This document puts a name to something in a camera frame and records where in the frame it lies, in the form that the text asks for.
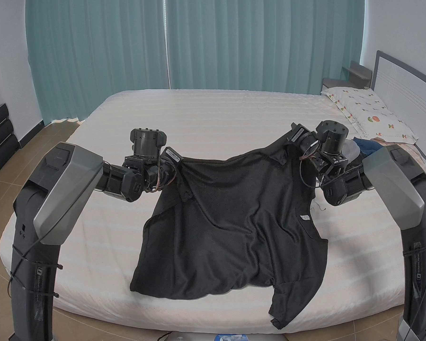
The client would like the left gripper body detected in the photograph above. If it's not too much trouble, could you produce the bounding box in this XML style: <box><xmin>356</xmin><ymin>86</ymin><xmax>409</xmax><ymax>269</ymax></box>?
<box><xmin>153</xmin><ymin>147</ymin><xmax>184</xmax><ymax>187</ymax></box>

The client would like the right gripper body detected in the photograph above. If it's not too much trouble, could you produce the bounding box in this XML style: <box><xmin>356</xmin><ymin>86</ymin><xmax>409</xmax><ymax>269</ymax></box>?
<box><xmin>288</xmin><ymin>122</ymin><xmax>322</xmax><ymax>153</ymax></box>

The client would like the black polo shirt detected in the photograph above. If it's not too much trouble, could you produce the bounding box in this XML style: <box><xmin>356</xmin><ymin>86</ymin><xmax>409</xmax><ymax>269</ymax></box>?
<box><xmin>129</xmin><ymin>134</ymin><xmax>329</xmax><ymax>330</ymax></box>

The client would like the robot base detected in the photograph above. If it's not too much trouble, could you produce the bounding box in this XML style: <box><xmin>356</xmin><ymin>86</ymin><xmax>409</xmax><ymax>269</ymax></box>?
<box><xmin>160</xmin><ymin>330</ymin><xmax>260</xmax><ymax>341</ymax></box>

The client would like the bed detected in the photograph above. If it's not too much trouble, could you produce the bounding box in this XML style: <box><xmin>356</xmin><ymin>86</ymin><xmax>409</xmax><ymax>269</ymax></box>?
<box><xmin>0</xmin><ymin>50</ymin><xmax>426</xmax><ymax>329</ymax></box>

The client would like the pile of clothes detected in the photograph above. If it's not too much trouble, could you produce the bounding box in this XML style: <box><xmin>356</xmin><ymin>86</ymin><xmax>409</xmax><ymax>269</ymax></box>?
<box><xmin>342</xmin><ymin>136</ymin><xmax>384</xmax><ymax>162</ymax></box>

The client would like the white printed pillow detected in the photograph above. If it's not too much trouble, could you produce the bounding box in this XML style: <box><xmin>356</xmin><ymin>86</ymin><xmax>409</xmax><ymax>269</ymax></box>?
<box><xmin>320</xmin><ymin>87</ymin><xmax>417</xmax><ymax>145</ymax></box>

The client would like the grey bedside table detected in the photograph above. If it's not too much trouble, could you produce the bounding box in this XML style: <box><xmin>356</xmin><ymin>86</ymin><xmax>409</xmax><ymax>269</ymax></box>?
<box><xmin>322</xmin><ymin>61</ymin><xmax>373</xmax><ymax>92</ymax></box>

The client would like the blue-green curtain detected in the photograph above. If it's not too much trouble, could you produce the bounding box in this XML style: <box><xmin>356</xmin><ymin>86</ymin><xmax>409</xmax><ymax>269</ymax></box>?
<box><xmin>165</xmin><ymin>0</ymin><xmax>366</xmax><ymax>95</ymax></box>
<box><xmin>25</xmin><ymin>0</ymin><xmax>171</xmax><ymax>125</ymax></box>

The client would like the black cable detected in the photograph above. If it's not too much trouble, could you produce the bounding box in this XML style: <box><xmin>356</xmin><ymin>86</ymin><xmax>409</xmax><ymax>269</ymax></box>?
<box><xmin>298</xmin><ymin>142</ymin><xmax>329</xmax><ymax>191</ymax></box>
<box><xmin>7</xmin><ymin>215</ymin><xmax>64</xmax><ymax>290</ymax></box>

